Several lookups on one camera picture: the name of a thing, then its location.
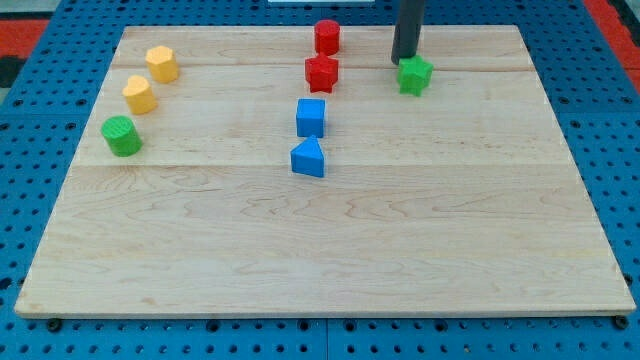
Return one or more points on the green star block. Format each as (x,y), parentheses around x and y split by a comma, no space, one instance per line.
(414,75)

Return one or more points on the red star block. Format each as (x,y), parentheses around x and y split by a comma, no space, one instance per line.
(321,73)

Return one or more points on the blue triangle block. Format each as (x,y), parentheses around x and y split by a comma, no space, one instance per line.
(307,158)

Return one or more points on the blue cube block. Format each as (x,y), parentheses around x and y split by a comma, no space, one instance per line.
(310,117)

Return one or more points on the light wooden board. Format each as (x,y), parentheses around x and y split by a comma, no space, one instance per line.
(464,202)

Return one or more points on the red cylinder block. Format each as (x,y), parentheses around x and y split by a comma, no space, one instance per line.
(327,37)

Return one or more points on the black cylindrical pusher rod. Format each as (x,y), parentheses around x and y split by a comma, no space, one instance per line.
(407,29)

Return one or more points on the yellow heart block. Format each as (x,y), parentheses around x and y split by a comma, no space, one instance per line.
(138,95)

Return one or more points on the yellow hexagon block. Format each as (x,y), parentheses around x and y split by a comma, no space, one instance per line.
(162,64)

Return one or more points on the green cylinder block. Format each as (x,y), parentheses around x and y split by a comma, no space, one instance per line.
(121,136)

